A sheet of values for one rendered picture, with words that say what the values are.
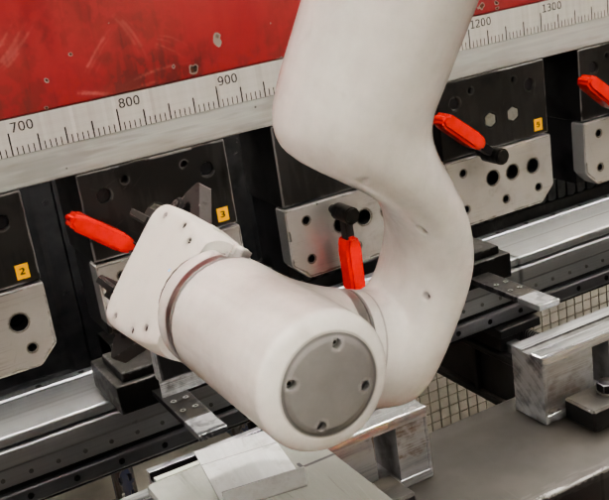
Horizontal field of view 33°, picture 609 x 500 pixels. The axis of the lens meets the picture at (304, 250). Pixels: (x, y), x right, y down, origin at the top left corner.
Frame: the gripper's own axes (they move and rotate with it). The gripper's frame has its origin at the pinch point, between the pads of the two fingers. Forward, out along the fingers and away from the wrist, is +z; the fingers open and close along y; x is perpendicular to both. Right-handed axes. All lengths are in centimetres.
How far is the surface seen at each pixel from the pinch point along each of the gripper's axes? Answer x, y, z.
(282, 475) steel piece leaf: 25.7, 14.0, 3.9
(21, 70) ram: -11.7, -9.7, 12.8
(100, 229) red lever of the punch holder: -0.4, -0.3, 8.7
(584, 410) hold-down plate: 67, -5, 10
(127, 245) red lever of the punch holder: 2.5, 0.0, 8.7
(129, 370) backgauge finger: 21.6, 15.6, 36.3
